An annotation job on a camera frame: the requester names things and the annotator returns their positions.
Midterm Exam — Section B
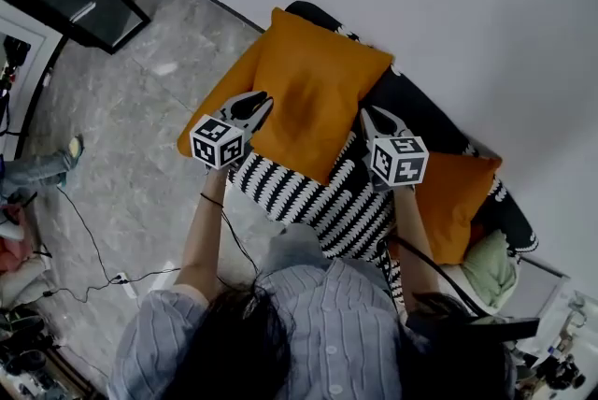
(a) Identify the person's left forearm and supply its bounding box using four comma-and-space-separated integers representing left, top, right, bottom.
174, 164, 231, 299

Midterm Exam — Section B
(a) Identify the pale green cushion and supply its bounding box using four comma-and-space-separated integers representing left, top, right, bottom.
461, 229, 520, 311

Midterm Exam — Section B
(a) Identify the pink cloth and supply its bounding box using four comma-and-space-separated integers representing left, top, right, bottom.
0, 204, 30, 274

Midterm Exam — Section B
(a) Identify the black tripod stand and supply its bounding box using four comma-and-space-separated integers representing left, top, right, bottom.
0, 35, 33, 138

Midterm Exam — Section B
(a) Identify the person's right forearm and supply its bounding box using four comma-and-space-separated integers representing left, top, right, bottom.
391, 185, 443, 313

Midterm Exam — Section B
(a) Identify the thick black right gripper cable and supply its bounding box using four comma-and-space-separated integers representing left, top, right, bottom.
377, 233, 490, 320

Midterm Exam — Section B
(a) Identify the black equipment pile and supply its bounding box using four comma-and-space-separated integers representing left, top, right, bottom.
0, 307, 64, 400

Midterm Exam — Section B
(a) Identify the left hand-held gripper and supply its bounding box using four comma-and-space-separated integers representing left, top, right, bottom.
189, 90, 275, 171

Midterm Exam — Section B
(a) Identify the thin black floor cable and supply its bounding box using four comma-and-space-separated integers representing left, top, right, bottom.
41, 184, 182, 305

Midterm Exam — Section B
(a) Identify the black white striped seat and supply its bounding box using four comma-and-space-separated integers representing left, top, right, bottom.
227, 0, 540, 311

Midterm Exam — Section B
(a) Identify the large orange pillow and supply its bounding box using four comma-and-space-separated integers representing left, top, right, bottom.
177, 7, 395, 187

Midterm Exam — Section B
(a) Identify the black camera gear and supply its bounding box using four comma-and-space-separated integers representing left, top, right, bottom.
513, 341, 588, 394

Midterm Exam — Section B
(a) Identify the white cushion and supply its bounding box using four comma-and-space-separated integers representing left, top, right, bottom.
0, 256, 50, 310

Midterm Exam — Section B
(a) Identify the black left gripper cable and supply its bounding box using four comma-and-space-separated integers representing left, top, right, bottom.
219, 207, 261, 277

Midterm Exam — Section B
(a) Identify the white power strip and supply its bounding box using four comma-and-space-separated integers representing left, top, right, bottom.
113, 271, 139, 300

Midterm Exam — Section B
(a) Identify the small orange pillow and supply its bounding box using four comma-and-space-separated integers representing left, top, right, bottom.
389, 150, 504, 267

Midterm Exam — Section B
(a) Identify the flat black device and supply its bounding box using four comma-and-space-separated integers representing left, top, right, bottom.
469, 315, 541, 342

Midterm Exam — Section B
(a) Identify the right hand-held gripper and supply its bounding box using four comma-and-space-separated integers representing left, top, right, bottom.
360, 105, 431, 193

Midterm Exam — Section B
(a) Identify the grey striped shirt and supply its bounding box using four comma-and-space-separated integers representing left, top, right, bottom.
107, 222, 518, 400

